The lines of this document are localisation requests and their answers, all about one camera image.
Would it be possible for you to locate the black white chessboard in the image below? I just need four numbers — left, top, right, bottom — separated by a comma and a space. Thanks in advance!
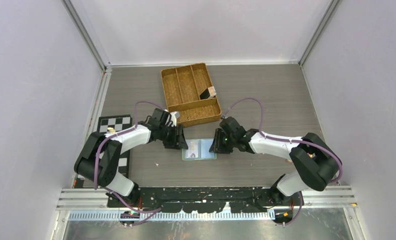
95, 114, 132, 178

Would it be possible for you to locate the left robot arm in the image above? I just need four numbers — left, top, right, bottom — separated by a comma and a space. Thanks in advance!
74, 108, 188, 207

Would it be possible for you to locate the woven wicker divided tray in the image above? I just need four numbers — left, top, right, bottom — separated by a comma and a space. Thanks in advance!
161, 63, 222, 128

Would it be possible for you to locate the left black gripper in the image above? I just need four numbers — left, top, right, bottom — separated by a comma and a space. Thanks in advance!
159, 123, 188, 150

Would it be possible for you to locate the cream chess piece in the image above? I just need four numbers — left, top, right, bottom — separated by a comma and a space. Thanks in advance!
107, 127, 116, 134

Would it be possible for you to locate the aluminium front rail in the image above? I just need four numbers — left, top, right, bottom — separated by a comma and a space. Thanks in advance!
57, 185, 357, 213

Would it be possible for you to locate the green card holder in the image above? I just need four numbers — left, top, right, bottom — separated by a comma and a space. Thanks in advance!
182, 138, 217, 161

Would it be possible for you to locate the stack of cards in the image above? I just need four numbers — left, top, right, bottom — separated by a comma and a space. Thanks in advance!
199, 86, 217, 100

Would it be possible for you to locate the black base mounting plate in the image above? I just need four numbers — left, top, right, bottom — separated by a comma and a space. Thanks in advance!
107, 186, 301, 214

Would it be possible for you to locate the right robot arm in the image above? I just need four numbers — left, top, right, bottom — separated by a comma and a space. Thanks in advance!
209, 117, 342, 205

